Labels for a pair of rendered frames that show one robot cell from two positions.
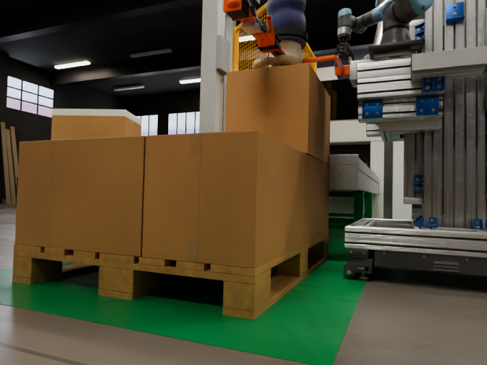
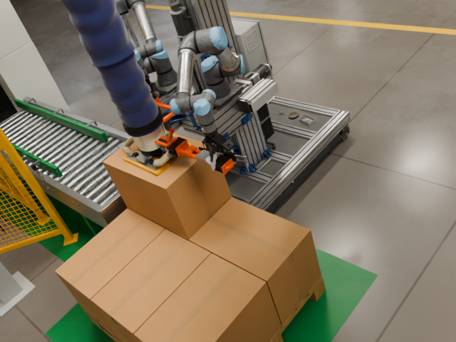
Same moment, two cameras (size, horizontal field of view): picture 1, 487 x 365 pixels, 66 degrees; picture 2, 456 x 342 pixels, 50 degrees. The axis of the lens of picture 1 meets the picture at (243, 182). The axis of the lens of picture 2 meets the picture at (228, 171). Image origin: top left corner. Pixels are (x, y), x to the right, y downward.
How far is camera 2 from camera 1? 2.79 m
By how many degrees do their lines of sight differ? 67
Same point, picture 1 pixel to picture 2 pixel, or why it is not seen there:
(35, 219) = not seen: outside the picture
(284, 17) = (153, 110)
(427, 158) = (238, 137)
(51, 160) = not seen: outside the picture
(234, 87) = (176, 194)
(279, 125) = (212, 194)
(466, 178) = (255, 135)
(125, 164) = (261, 303)
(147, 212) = (279, 307)
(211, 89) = not seen: outside the picture
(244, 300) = (321, 288)
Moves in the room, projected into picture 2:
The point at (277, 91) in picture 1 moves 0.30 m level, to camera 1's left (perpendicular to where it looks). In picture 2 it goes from (203, 176) to (184, 213)
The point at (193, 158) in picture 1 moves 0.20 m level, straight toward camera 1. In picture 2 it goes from (290, 265) to (328, 265)
